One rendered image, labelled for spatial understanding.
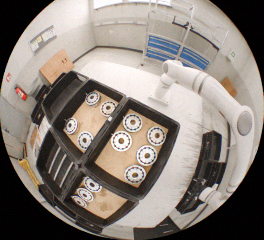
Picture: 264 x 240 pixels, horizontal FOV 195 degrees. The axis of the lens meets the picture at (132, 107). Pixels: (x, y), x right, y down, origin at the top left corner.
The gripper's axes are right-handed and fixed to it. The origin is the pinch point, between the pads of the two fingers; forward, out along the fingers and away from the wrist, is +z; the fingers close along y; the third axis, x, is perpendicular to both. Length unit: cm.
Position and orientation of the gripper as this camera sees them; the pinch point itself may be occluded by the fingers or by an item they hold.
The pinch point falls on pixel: (192, 185)
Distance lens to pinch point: 63.0
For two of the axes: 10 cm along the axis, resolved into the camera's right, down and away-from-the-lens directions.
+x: 9.5, 2.1, -2.2
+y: -2.9, 8.7, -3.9
